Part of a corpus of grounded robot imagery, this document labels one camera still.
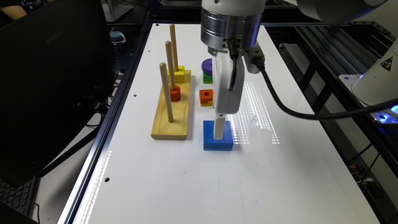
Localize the black aluminium table frame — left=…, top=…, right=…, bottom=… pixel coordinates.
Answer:
left=57, top=0, right=398, bottom=224

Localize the small orange square block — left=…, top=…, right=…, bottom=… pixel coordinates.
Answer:
left=200, top=89, right=213, bottom=104

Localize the purple round disc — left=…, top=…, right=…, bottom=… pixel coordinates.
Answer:
left=201, top=58, right=213, bottom=76

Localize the black Samsung monitor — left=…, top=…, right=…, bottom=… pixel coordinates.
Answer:
left=1, top=0, right=117, bottom=187

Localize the small yellow block underneath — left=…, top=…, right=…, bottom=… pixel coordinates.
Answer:
left=201, top=100, right=213, bottom=106

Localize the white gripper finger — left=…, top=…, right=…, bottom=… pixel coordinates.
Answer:
left=213, top=113, right=224, bottom=140

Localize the back wooden peg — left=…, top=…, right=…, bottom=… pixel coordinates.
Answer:
left=169, top=24, right=179, bottom=72

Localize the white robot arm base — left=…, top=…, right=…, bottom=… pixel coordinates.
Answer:
left=339, top=42, right=397, bottom=107

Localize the blue square block with hole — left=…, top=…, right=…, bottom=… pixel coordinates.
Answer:
left=203, top=121, right=234, bottom=151

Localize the middle wooden peg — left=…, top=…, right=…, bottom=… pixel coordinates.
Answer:
left=165, top=40, right=176, bottom=91

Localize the blue water bottle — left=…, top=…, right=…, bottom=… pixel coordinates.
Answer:
left=109, top=31, right=131, bottom=73

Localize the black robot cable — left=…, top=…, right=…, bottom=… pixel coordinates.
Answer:
left=227, top=37, right=398, bottom=121

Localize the wooden peg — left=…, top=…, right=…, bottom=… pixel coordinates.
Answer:
left=159, top=62, right=174, bottom=123
left=169, top=24, right=179, bottom=72
left=165, top=40, right=176, bottom=91

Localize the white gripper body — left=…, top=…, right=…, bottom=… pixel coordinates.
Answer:
left=213, top=51, right=245, bottom=114

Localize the yellow block on peg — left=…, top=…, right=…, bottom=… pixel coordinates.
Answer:
left=174, top=65, right=185, bottom=83

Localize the orange block on peg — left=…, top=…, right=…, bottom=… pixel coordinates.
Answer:
left=170, top=85, right=181, bottom=102

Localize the person forearm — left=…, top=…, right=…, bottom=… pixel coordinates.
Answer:
left=1, top=6, right=27, bottom=20

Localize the grey monitor stand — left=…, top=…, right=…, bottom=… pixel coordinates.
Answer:
left=102, top=0, right=134, bottom=22

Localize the green square block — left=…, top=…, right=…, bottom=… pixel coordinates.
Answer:
left=203, top=72, right=213, bottom=83

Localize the black keyboard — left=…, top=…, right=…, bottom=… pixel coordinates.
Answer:
left=0, top=177, right=37, bottom=215

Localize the front wooden peg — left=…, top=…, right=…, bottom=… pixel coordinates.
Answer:
left=159, top=62, right=174, bottom=123

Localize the wooden peg base board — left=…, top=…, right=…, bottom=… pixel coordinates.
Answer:
left=151, top=72, right=190, bottom=140

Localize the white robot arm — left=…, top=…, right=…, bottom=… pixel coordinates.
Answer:
left=200, top=1, right=397, bottom=140

